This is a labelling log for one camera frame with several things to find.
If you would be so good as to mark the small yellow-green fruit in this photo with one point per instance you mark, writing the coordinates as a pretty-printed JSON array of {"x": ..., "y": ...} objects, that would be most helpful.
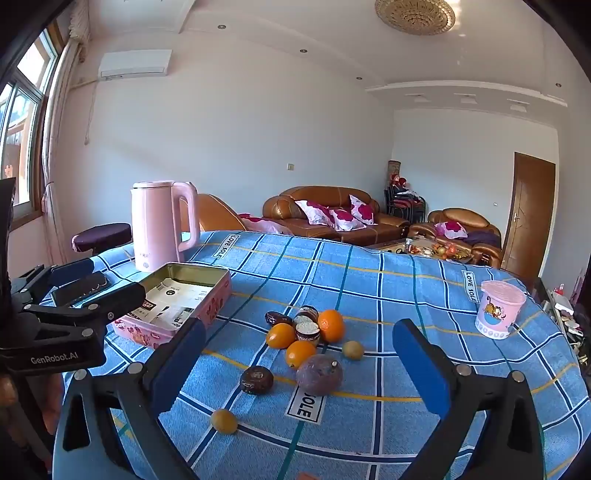
[{"x": 353, "y": 350}]

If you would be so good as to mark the pink metal tin box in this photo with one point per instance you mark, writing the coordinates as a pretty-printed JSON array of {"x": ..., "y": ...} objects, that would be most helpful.
[{"x": 214, "y": 302}]

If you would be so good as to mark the brown leather chaise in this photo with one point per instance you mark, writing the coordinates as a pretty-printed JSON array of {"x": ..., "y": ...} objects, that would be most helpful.
[{"x": 217, "y": 212}]

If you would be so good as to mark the purple cushioned stool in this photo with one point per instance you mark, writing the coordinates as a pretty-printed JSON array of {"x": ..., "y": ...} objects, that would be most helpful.
[{"x": 101, "y": 233}]

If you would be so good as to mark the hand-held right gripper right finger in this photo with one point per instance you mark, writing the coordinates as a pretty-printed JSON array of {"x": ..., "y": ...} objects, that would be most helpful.
[{"x": 422, "y": 369}]

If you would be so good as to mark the purple passion fruit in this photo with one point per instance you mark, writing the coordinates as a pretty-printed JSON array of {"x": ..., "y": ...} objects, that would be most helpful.
[{"x": 318, "y": 374}]

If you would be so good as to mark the brown leather armchair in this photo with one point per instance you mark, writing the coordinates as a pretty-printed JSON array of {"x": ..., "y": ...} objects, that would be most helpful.
[{"x": 461, "y": 214}]

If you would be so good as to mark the tall patterned cylinder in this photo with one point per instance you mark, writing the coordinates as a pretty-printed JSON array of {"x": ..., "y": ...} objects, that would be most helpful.
[{"x": 393, "y": 167}]

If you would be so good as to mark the dark fruit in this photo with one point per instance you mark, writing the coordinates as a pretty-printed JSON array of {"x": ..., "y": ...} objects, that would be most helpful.
[{"x": 256, "y": 380}]

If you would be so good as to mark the large round orange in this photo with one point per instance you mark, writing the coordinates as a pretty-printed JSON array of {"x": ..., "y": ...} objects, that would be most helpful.
[{"x": 331, "y": 325}]

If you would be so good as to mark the printed paper leaflet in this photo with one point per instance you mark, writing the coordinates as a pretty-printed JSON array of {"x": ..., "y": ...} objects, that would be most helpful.
[{"x": 175, "y": 300}]

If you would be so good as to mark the white wall air conditioner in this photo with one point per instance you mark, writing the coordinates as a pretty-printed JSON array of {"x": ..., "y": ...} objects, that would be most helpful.
[{"x": 134, "y": 62}]

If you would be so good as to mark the stack of dark chairs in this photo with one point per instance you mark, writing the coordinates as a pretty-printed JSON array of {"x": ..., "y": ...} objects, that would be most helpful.
[{"x": 406, "y": 205}]

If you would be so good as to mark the cluttered coffee table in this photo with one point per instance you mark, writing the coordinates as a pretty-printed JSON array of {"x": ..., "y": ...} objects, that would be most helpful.
[{"x": 392, "y": 244}]

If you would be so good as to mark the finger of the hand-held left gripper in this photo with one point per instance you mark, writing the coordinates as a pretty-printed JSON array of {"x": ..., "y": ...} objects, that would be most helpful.
[
  {"x": 115, "y": 300},
  {"x": 71, "y": 271}
]

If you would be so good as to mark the pale curtain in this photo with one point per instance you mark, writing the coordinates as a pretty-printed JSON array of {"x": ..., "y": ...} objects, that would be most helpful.
[{"x": 60, "y": 138}]

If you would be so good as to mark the purple blanket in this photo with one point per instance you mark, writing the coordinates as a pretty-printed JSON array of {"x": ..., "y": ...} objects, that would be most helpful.
[{"x": 482, "y": 238}]

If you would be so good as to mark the pink cloth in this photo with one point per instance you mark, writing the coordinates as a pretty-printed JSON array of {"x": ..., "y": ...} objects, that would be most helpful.
[{"x": 263, "y": 225}]

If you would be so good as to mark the red plush toy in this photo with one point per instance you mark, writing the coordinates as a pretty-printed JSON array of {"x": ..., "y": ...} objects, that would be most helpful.
[{"x": 398, "y": 180}]

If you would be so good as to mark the brown leather sofa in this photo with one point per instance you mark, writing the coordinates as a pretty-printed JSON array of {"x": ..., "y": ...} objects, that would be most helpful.
[{"x": 323, "y": 194}]

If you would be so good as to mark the window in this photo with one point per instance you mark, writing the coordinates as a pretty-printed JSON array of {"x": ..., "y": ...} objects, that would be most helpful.
[{"x": 23, "y": 120}]

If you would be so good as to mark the golden ceiling lamp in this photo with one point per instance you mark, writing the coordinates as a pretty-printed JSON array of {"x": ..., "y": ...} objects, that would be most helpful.
[{"x": 415, "y": 16}]

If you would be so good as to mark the white magenta floral pillow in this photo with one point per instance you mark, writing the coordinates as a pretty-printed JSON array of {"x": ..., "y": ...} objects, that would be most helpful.
[
  {"x": 363, "y": 210},
  {"x": 345, "y": 220},
  {"x": 451, "y": 229},
  {"x": 314, "y": 212}
]

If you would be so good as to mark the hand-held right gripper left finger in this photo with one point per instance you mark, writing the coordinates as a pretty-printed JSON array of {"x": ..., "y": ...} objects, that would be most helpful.
[{"x": 180, "y": 369}]

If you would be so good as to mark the blue plaid tablecloth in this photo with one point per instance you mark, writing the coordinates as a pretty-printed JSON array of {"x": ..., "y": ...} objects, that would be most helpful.
[{"x": 415, "y": 286}]

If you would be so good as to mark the chocolate cake with pale base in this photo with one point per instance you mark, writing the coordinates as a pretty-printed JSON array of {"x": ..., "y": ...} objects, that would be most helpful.
[{"x": 308, "y": 333}]

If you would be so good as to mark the small yellow fruit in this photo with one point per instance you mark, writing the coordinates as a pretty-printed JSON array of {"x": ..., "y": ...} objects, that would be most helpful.
[{"x": 224, "y": 421}]

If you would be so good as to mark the layered chocolate cake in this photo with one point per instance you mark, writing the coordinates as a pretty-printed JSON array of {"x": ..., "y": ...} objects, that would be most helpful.
[{"x": 306, "y": 314}]

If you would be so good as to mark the pink electric kettle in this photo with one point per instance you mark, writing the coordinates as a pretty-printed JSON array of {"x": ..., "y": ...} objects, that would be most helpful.
[{"x": 152, "y": 221}]

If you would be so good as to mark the small oval orange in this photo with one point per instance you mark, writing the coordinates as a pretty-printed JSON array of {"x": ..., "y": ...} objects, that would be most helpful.
[
  {"x": 280, "y": 336},
  {"x": 300, "y": 354}
]

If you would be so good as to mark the glossy chocolate pie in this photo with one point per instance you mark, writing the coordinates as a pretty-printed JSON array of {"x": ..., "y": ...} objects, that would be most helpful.
[{"x": 278, "y": 318}]

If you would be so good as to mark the pink cartoon cup with lid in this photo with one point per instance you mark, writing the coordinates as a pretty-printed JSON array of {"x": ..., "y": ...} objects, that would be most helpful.
[{"x": 500, "y": 309}]

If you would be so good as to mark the brown wooden door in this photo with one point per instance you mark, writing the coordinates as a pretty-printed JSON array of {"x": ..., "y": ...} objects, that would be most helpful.
[{"x": 528, "y": 212}]

